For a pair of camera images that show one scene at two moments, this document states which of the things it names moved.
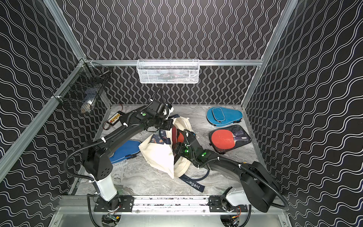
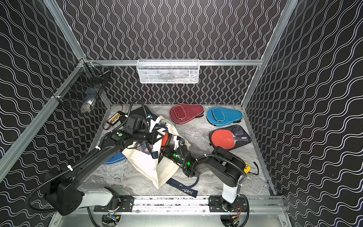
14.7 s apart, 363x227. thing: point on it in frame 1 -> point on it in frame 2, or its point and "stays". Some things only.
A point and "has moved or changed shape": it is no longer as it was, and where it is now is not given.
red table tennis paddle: x=223 y=139 stays
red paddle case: x=177 y=136 -> x=182 y=113
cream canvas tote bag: x=159 y=150 has moved or changed shape
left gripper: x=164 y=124 -> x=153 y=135
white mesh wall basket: x=168 y=71 stays
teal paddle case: x=221 y=116 stays
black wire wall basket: x=79 y=91 stays
